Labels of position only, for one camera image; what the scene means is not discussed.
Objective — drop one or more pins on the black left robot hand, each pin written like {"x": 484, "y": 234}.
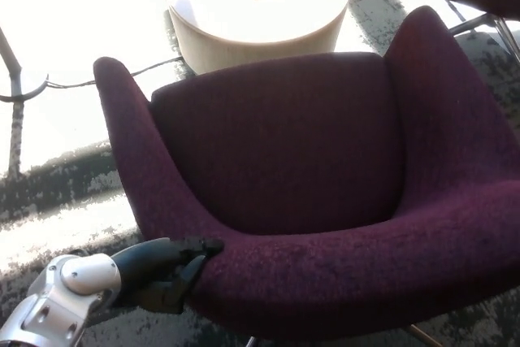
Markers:
{"x": 150, "y": 274}

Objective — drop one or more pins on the purple fabric armchair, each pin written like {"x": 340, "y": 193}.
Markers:
{"x": 292, "y": 148}

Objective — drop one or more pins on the round white side table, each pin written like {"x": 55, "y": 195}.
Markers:
{"x": 256, "y": 30}

